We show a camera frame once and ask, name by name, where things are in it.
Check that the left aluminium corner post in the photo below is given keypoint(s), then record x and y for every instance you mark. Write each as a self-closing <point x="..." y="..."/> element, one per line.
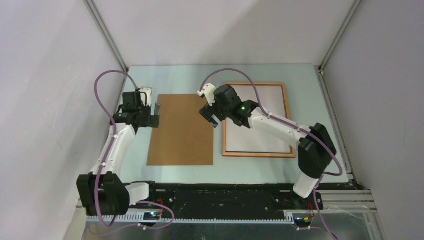
<point x="105" y="32"/>

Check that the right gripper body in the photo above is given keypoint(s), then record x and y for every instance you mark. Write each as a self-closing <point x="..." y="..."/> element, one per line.
<point x="222" y="112"/>

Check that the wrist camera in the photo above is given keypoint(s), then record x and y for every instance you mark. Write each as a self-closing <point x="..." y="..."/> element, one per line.
<point x="207" y="91"/>
<point x="146" y="96"/>

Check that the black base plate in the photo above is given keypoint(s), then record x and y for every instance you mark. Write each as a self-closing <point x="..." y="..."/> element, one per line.
<point x="227" y="213"/>

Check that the aluminium corner post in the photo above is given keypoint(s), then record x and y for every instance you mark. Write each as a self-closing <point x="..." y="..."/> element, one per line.
<point x="340" y="34"/>
<point x="105" y="32"/>

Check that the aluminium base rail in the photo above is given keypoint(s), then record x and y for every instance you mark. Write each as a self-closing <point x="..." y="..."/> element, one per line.
<point x="348" y="198"/>

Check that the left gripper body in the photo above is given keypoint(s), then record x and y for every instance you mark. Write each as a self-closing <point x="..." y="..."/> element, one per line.
<point x="145" y="112"/>

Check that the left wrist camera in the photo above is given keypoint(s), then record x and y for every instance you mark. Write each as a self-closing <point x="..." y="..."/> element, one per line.
<point x="146" y="96"/>

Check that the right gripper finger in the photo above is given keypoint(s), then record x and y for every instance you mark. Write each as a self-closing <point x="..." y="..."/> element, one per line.
<point x="215" y="121"/>
<point x="206" y="112"/>

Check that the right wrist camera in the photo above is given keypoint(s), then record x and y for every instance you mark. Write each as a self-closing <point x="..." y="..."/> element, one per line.
<point x="207" y="91"/>

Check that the landscape photo print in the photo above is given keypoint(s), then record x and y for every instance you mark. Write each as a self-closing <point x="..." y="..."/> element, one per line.
<point x="258" y="120"/>

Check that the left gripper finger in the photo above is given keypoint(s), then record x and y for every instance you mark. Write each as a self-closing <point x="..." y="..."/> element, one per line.
<point x="154" y="121"/>
<point x="157" y="109"/>

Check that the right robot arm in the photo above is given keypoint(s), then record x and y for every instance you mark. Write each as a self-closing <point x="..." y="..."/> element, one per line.
<point x="314" y="145"/>

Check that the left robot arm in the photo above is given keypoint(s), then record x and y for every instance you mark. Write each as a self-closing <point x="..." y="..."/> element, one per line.
<point x="101" y="191"/>

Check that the right aluminium corner post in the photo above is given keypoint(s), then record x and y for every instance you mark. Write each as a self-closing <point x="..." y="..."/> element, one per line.
<point x="340" y="34"/>

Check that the wooden picture frame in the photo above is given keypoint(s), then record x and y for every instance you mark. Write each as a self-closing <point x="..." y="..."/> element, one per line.
<point x="251" y="143"/>

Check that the brown backing board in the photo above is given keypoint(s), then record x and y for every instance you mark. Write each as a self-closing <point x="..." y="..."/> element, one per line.
<point x="183" y="137"/>

